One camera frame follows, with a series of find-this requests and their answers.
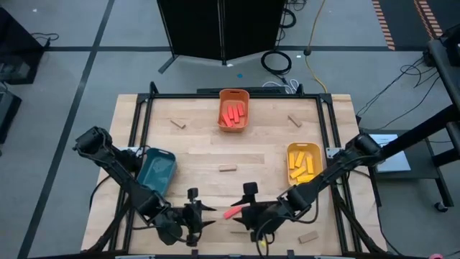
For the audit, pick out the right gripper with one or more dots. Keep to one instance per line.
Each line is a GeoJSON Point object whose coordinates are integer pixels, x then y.
{"type": "Point", "coordinates": [266, 216]}

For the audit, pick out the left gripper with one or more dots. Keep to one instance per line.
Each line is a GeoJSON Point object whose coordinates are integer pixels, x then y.
{"type": "Point", "coordinates": [192, 219]}

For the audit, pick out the plain wooden block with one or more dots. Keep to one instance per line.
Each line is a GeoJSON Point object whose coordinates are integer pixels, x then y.
{"type": "Point", "coordinates": [237, 232]}
{"type": "Point", "coordinates": [228, 167]}
{"type": "Point", "coordinates": [178, 123]}
{"type": "Point", "coordinates": [294, 120]}
{"type": "Point", "coordinates": [308, 236]}

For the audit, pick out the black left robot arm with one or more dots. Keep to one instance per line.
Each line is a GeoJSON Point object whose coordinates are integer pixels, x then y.
{"type": "Point", "coordinates": [122, 172]}

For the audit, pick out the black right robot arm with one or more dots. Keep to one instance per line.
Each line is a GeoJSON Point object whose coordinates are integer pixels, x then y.
{"type": "Point", "coordinates": [330, 172]}

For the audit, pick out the teal plastic bin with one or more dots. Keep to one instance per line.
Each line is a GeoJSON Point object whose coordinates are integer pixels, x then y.
{"type": "Point", "coordinates": [158, 169]}

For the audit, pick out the orange plastic bin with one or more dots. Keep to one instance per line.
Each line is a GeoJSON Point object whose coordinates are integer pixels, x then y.
{"type": "Point", "coordinates": [233, 127]}

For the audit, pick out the yellow plastic bin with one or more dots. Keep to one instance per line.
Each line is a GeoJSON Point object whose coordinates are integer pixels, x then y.
{"type": "Point", "coordinates": [318, 151]}

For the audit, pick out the long black bar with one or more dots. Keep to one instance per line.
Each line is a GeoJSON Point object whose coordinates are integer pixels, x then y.
{"type": "Point", "coordinates": [208, 90]}

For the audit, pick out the white paper sheet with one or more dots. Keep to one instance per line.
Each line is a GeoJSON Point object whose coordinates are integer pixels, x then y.
{"type": "Point", "coordinates": [393, 162]}

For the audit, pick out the black equipment cart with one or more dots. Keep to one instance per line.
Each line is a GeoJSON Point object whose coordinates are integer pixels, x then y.
{"type": "Point", "coordinates": [424, 169]}

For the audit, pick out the black folding partition screen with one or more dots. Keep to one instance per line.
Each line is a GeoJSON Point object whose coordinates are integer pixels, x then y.
{"type": "Point", "coordinates": [194, 28]}

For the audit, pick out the pink round object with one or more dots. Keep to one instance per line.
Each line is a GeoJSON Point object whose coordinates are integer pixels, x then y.
{"type": "Point", "coordinates": [436, 257]}

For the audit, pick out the dark equipment box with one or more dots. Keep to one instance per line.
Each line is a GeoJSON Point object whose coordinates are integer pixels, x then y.
{"type": "Point", "coordinates": [9, 115]}

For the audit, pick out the black machine stand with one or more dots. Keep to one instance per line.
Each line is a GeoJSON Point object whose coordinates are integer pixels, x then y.
{"type": "Point", "coordinates": [443, 68]}

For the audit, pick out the black desk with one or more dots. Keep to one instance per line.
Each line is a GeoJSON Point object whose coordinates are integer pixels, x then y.
{"type": "Point", "coordinates": [18, 36]}

